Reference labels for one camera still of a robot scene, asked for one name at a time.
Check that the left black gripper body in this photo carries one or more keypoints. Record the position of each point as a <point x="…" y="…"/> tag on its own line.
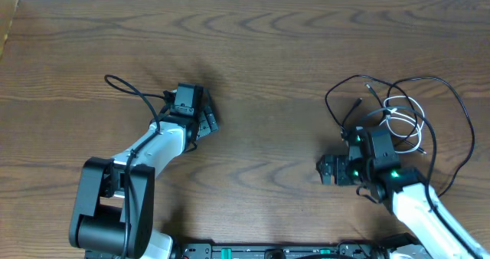
<point x="207" y="124"/>

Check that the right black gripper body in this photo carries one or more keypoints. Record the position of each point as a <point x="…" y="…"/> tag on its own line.
<point x="341" y="162"/>

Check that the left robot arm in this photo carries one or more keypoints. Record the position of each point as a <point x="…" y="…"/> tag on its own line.
<point x="113" y="212"/>

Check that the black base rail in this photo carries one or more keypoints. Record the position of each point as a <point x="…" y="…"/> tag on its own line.
<point x="345" y="249"/>

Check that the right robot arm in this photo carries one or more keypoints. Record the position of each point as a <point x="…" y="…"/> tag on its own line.
<point x="371" y="163"/>

